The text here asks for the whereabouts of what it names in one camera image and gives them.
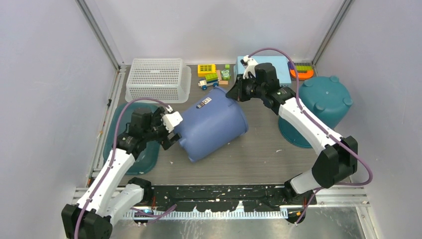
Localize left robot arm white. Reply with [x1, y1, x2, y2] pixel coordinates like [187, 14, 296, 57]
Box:
[61, 107, 183, 239]

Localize blue round bucket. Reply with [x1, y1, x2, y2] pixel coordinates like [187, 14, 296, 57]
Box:
[175, 87, 248, 162]

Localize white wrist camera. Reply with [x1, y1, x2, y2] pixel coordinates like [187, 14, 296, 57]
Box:
[162, 112, 183, 133]
[240, 55, 258, 79]

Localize teal transparent plastic tub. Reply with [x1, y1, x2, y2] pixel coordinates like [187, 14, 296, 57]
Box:
[102, 103, 160, 175]

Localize green monster toy block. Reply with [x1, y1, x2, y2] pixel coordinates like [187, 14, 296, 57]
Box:
[220, 64, 231, 81]

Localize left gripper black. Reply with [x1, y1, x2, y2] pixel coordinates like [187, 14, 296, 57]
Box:
[144, 108, 181, 149]

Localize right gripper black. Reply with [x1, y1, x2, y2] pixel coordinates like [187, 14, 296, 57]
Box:
[227, 74, 265, 102]

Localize white toy car blue wheels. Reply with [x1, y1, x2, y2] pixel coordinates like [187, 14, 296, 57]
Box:
[198, 73, 219, 90]

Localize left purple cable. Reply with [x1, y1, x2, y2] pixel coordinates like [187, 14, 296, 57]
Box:
[73, 98, 174, 239]

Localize white perforated plastic basket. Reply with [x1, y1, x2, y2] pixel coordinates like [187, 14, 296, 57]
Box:
[125, 58, 192, 104]

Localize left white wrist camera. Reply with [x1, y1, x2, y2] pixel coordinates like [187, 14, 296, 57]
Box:
[162, 112, 183, 133]

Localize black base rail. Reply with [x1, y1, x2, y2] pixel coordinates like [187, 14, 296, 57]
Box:
[136, 184, 316, 212]

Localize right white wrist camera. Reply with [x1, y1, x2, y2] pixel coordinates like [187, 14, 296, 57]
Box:
[240, 55, 258, 79]

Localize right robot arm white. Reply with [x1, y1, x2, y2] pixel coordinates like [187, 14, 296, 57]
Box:
[226, 61, 358, 205]

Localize yellow toy block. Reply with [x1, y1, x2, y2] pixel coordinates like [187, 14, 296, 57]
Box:
[197, 64, 216, 77]

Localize orange purple toy blocks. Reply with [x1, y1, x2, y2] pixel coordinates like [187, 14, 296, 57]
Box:
[287, 61, 315, 81]

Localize teal round bucket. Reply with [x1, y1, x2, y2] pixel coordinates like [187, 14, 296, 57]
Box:
[278, 76, 353, 154]

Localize light blue perforated basket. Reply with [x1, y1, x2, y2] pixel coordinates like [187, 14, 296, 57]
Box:
[232, 56, 292, 87]

